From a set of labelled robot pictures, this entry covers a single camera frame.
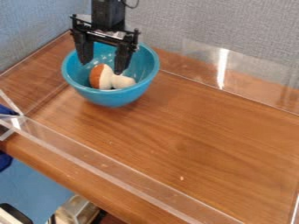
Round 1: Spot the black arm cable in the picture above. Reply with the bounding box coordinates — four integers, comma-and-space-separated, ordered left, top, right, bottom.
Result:
120, 0, 140, 10

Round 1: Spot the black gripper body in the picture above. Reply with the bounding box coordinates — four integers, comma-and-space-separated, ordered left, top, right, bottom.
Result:
70, 14, 140, 50

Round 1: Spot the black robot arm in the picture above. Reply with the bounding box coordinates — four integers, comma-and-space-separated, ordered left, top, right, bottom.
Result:
70, 0, 140, 74

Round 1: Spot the black object bottom left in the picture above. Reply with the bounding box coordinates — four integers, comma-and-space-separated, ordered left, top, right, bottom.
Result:
0, 203, 34, 224

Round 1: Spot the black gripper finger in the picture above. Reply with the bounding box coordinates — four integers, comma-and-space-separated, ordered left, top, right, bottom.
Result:
115, 38, 136, 74
72, 30, 94, 65

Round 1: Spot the dark blue cloth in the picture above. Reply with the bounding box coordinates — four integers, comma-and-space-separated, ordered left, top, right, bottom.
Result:
0, 104, 19, 172

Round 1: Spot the clear acrylic table barrier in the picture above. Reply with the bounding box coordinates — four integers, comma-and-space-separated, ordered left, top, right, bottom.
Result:
0, 34, 299, 224

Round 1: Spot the blue ceramic bowl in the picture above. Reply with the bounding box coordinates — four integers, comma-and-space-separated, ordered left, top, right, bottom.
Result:
60, 43, 160, 108

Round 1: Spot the metal table leg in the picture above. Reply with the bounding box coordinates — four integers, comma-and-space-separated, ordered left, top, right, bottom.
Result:
46, 195, 99, 224

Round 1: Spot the brown and white toy mushroom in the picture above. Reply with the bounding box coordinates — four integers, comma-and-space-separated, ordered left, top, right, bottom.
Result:
88, 64, 136, 90

